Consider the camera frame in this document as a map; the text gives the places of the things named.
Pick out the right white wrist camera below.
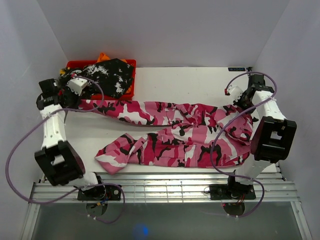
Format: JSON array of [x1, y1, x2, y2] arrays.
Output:
[[224, 85, 243, 102]]

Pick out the black white camouflage trousers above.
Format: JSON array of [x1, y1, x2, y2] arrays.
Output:
[[58, 58, 135, 100]]

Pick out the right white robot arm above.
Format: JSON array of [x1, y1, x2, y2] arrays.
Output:
[[225, 73, 297, 199]]

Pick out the aluminium frame rail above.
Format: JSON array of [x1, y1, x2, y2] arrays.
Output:
[[20, 166, 312, 240]]

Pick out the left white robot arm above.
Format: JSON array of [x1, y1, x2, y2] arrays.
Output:
[[34, 76, 107, 200]]

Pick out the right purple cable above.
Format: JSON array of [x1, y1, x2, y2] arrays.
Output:
[[209, 71, 278, 219]]

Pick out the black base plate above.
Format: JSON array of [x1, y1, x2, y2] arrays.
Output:
[[204, 184, 256, 200], [77, 185, 121, 201]]

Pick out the small blue table label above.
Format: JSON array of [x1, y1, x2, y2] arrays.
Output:
[[227, 67, 246, 72]]

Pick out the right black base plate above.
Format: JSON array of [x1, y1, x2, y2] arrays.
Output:
[[204, 184, 256, 200]]

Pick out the pink camouflage trousers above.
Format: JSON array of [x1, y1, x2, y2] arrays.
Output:
[[80, 100, 253, 175]]

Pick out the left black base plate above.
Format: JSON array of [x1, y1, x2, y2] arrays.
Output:
[[77, 185, 121, 201]]

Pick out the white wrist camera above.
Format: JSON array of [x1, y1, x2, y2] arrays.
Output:
[[224, 85, 243, 102], [67, 77, 88, 96]]

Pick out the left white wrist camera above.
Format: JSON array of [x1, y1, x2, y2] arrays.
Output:
[[67, 77, 88, 96]]

